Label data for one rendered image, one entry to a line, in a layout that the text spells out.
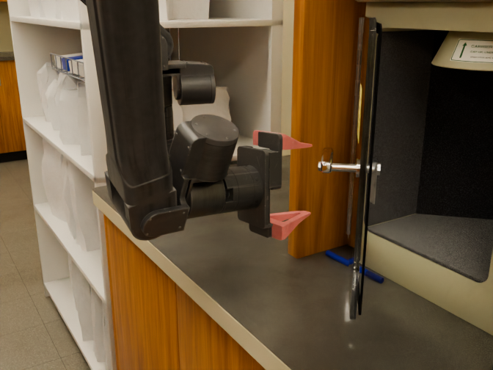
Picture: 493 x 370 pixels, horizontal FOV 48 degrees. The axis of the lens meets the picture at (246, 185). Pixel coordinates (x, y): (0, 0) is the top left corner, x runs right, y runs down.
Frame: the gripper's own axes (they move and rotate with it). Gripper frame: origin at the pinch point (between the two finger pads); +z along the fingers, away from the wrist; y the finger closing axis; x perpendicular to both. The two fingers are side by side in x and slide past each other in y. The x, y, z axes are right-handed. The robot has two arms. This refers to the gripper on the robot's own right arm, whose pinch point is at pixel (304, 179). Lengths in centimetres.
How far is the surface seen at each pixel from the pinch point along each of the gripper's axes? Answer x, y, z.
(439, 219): 5.1, -12.5, 38.0
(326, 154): -1.9, 3.6, 2.3
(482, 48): -10.6, 18.1, 23.7
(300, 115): 17.4, 7.5, 13.5
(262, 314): 7.5, -22.6, -1.7
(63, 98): 143, 7, 8
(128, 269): 68, -34, 0
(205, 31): 147, 33, 69
